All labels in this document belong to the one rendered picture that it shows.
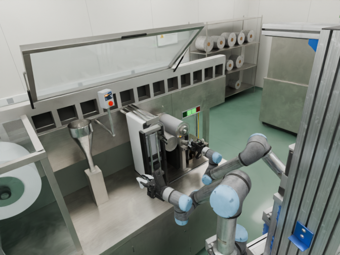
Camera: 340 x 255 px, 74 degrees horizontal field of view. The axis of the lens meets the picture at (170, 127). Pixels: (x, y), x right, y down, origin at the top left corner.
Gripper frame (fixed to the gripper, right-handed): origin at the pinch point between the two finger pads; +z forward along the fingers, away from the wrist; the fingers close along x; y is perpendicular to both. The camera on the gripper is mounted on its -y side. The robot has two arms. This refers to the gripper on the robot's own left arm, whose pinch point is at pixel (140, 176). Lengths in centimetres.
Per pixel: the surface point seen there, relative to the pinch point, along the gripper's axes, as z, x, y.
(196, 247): -12, 54, 98
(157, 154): 7.4, 23.5, -2.8
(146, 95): 51, 58, -30
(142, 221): -0.6, -0.3, 34.1
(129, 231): 0.4, -10.3, 35.4
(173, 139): 14, 49, -3
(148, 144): 10.2, 17.6, -11.4
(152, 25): 233, 261, -99
